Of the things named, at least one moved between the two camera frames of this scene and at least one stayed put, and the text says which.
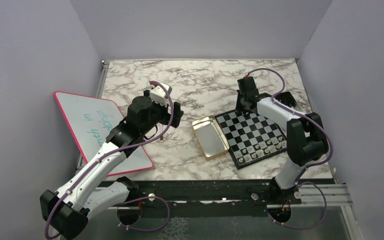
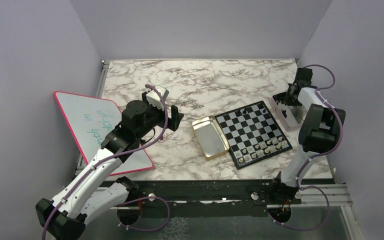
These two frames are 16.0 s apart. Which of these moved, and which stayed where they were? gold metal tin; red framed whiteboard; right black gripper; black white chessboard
Moved: right black gripper
Stayed: gold metal tin; red framed whiteboard; black white chessboard
